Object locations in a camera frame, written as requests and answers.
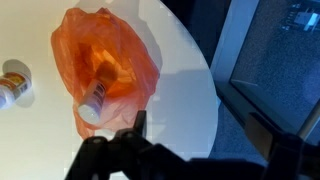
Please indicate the white bottle with barcode label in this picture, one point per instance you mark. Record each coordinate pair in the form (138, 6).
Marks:
(92, 100)

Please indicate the white bottle with orange label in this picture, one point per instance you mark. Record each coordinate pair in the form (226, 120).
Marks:
(13, 87)

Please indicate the orange plastic bag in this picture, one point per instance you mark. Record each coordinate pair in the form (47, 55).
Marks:
(83, 43)

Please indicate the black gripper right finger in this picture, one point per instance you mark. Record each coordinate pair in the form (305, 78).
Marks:
(286, 156)

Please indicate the grey framed panel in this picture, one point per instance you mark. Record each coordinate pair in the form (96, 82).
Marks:
(273, 66)

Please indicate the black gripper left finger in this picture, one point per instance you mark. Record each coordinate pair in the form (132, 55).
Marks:
(110, 156)

